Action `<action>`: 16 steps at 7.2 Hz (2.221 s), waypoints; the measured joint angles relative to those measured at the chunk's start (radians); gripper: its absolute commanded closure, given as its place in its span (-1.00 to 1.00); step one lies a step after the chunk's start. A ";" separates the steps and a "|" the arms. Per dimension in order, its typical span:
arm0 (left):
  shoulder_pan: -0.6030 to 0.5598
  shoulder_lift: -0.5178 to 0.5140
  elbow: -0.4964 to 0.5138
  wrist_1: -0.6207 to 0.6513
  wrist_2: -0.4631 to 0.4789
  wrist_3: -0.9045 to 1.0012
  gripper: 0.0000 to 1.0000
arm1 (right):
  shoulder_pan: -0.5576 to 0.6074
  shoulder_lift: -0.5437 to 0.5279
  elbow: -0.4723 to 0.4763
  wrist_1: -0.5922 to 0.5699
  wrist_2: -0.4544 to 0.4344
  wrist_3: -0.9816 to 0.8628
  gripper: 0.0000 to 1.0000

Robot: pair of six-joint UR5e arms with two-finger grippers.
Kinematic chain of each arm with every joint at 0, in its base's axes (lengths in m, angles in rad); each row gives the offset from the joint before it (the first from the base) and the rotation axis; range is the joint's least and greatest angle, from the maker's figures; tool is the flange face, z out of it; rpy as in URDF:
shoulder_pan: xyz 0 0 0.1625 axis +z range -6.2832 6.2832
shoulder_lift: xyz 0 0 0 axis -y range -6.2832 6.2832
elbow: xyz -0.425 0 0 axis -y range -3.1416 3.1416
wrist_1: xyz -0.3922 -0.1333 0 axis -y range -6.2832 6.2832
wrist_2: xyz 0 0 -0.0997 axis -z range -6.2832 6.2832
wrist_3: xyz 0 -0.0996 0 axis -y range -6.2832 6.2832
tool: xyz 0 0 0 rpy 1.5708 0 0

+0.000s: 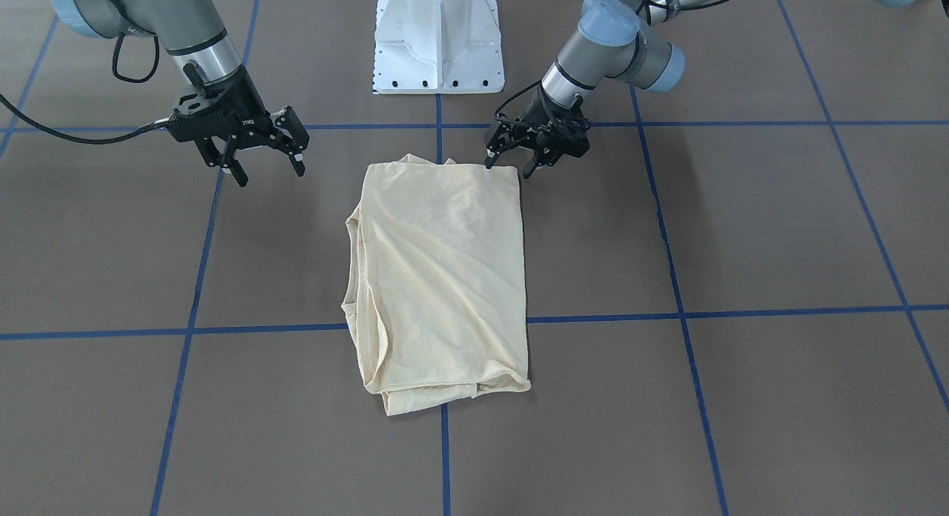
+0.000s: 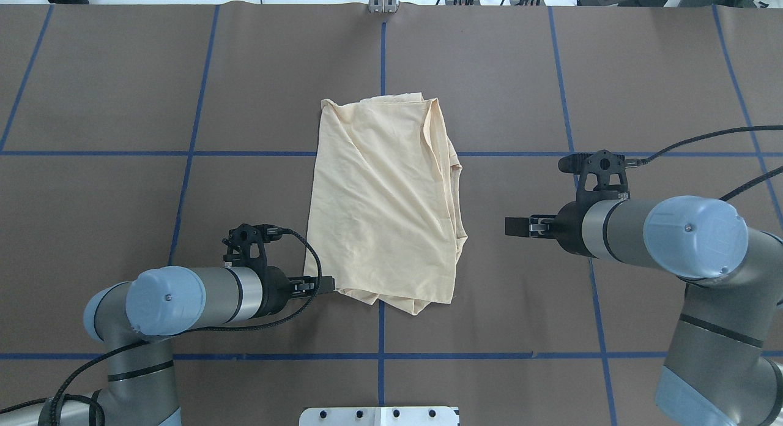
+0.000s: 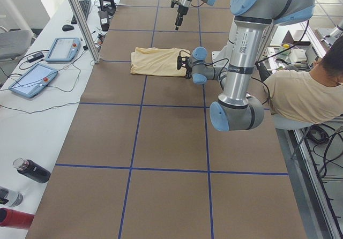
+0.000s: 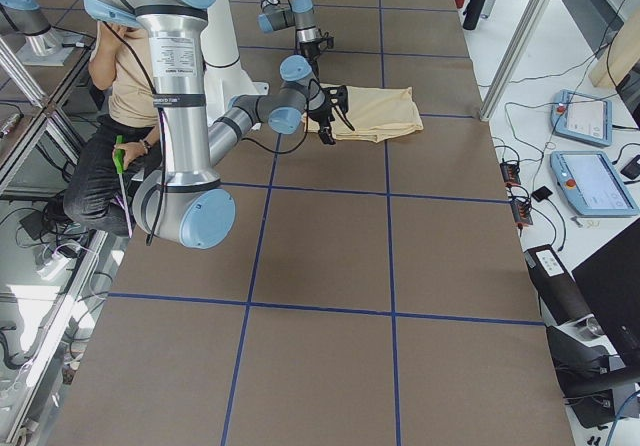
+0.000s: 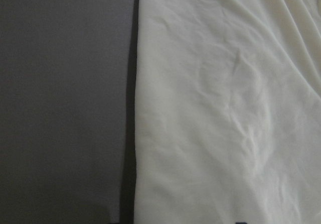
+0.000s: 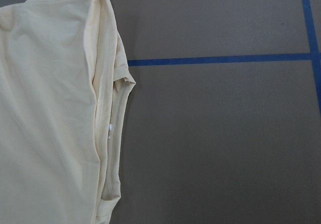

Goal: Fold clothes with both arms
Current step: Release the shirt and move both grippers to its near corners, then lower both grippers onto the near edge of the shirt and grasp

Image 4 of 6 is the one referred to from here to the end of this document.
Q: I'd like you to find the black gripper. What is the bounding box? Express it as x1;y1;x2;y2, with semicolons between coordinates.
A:
308;85;355;145
297;33;334;74

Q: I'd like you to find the cream long-sleeve graphic shirt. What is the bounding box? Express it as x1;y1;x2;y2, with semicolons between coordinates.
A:
331;85;423;143

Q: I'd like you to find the black water bottle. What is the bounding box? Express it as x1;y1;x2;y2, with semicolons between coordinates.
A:
462;0;486;31

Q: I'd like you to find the orange black connector box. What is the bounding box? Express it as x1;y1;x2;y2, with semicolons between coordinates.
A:
499;161;521;187

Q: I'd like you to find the green pink stick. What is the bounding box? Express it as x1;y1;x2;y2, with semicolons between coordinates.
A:
113;148;133;238

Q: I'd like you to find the person in beige shirt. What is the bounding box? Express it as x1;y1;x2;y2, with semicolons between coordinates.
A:
63;22;162;237

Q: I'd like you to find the far blue teach pendant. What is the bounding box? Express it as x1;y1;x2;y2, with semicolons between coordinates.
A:
550;89;613;147

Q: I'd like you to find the blue teach pendant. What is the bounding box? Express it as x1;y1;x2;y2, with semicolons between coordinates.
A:
550;89;613;147
550;151;639;218

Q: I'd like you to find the near blue teach pendant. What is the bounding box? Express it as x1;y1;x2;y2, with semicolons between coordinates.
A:
550;151;639;218

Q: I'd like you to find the brown paper roll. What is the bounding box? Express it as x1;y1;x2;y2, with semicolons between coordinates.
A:
524;245;593;326

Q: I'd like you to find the black monitor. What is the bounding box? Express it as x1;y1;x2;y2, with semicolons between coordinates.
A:
572;221;639;365

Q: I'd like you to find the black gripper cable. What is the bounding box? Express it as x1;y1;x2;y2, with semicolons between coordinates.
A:
242;78;321;156

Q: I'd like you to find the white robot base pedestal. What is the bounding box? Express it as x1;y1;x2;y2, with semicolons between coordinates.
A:
201;0;269;127

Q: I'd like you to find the aluminium frame post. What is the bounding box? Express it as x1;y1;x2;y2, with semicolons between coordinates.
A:
479;0;551;122

